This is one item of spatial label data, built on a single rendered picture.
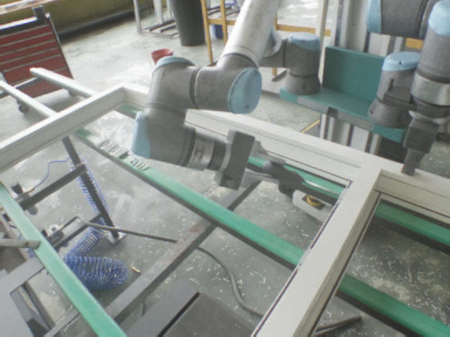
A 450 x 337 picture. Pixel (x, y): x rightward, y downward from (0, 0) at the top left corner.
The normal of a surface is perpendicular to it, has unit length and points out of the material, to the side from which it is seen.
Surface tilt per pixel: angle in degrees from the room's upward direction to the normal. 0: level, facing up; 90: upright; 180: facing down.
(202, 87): 64
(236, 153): 69
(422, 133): 90
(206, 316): 0
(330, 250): 0
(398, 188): 90
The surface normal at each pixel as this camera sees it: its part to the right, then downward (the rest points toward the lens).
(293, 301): -0.10, -0.79
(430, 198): -0.62, 0.53
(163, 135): 0.38, -0.10
